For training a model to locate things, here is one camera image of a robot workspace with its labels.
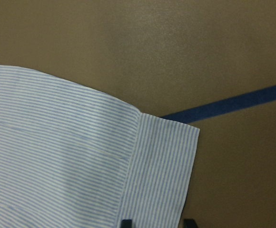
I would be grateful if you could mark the blue striped button shirt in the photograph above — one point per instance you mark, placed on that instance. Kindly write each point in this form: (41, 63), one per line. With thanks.
(75, 157)

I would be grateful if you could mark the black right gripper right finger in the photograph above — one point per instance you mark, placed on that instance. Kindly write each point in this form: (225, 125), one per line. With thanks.
(190, 223)

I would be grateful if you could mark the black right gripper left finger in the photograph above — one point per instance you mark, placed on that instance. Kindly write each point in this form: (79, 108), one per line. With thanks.
(126, 223)

